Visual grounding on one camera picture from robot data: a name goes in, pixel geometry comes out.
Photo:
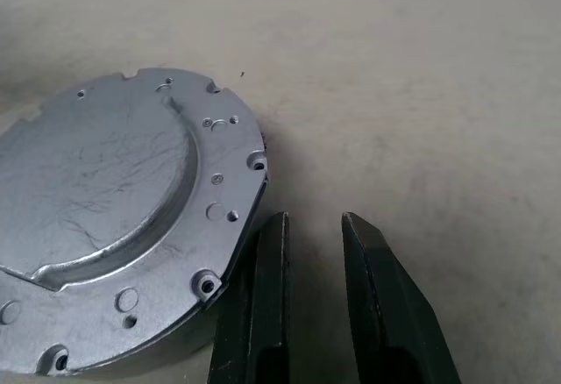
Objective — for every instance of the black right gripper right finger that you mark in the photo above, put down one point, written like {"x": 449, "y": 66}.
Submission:
{"x": 385, "y": 305}

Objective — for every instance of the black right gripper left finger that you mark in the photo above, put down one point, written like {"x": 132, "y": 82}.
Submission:
{"x": 267, "y": 296}

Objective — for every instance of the grey metal cover plate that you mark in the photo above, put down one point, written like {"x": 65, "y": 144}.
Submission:
{"x": 109, "y": 191}

